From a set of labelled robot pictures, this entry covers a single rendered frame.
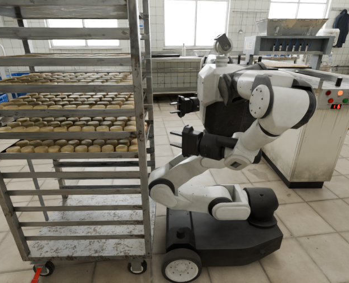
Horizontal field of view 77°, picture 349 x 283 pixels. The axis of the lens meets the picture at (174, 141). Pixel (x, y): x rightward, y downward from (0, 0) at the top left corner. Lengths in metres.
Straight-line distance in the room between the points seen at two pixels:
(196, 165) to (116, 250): 0.60
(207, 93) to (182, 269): 0.86
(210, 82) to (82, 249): 1.02
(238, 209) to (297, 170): 0.87
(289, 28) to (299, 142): 1.10
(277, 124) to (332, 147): 1.50
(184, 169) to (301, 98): 0.70
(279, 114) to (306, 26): 2.03
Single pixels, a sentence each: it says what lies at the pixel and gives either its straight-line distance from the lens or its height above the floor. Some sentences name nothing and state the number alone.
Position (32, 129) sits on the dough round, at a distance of 1.05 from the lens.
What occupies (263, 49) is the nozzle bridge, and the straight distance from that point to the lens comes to 2.42.
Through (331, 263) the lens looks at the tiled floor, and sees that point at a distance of 1.63.
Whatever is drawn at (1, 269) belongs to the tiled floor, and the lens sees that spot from 1.64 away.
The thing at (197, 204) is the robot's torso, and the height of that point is 0.31.
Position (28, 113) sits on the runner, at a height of 0.87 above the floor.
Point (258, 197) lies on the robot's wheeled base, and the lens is 1.32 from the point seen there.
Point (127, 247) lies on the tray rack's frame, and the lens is 1.28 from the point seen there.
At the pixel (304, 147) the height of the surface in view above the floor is 0.39.
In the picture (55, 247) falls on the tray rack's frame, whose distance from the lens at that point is 1.39.
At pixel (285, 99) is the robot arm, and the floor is 0.99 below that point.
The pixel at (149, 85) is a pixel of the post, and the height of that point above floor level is 0.90.
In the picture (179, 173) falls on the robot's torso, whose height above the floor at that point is 0.50.
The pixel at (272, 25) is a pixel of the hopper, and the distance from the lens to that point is 2.40.
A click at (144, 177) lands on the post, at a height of 0.60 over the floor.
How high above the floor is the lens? 1.10
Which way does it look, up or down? 24 degrees down
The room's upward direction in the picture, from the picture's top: straight up
